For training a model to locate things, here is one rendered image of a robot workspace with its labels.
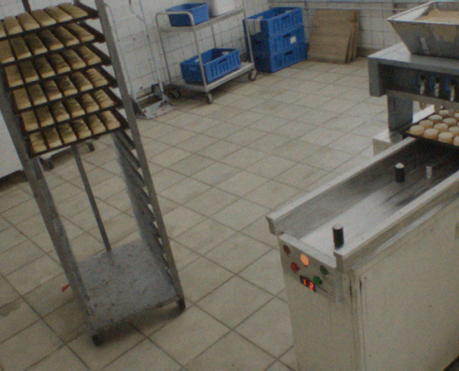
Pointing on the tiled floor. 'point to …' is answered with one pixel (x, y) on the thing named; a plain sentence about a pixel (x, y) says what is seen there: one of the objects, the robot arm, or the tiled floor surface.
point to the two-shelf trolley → (200, 53)
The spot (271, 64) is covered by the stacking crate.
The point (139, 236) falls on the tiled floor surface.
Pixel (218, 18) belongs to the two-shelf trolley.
